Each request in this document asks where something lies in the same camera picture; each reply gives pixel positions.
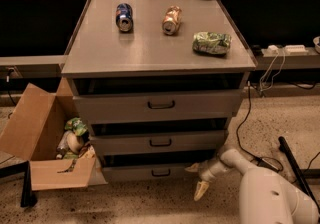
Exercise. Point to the blue soda can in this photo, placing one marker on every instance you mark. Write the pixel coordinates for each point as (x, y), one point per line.
(124, 17)

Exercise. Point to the grey bottom drawer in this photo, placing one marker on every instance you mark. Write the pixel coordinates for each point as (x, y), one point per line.
(152, 166)

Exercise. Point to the brown cardboard box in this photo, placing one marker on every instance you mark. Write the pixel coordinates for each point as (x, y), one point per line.
(33, 133)

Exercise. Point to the grey middle drawer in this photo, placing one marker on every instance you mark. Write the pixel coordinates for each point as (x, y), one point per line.
(158, 142)

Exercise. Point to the grey drawer cabinet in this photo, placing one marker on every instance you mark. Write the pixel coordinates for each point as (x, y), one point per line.
(105, 61)

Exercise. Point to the white round object in box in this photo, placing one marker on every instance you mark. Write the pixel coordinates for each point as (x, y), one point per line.
(75, 143)

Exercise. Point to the black stand leg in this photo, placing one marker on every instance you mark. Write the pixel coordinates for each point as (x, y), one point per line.
(302, 175)
(28, 197)

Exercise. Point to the orange soda can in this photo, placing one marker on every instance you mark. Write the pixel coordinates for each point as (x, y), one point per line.
(172, 20)

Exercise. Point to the green chip bag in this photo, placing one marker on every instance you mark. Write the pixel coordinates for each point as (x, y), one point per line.
(211, 43)

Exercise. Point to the grey drawer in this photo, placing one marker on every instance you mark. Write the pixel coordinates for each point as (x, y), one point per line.
(158, 142)
(165, 106)
(152, 166)

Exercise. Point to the green snack bag in box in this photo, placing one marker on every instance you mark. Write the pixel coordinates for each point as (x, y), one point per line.
(76, 126)

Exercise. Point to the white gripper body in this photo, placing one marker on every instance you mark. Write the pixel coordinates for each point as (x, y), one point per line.
(207, 173)

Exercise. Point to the white power strip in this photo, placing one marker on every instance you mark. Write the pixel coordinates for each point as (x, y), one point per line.
(296, 50)

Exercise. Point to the black power adapter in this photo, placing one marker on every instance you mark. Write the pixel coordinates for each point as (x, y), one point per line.
(265, 164)

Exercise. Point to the black stand leg left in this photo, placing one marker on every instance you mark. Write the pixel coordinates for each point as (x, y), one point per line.
(28, 197)

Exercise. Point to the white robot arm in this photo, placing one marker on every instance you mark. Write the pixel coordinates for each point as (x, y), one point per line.
(265, 197)

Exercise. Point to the white charger plug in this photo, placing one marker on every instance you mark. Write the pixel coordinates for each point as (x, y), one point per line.
(272, 49)

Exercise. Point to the grey top drawer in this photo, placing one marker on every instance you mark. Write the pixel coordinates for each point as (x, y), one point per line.
(165, 106)

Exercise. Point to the black stand leg right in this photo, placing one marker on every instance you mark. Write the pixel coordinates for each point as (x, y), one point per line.
(302, 175)

